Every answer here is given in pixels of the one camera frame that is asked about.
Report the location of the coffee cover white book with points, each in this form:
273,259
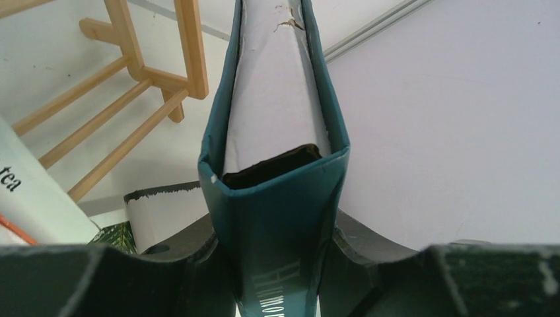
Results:
34,202

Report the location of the grey white notebook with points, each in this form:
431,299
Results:
156,214

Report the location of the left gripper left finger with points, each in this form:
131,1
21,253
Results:
184,275

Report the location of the wooden book rack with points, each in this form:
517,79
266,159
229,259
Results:
84,82

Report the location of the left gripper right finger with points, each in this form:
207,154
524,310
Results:
369,275

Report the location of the orange cover book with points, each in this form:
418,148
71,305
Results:
17,232

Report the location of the palm leaf white book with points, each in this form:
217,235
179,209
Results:
119,236

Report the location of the teal Humor book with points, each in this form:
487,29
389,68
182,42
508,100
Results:
274,158

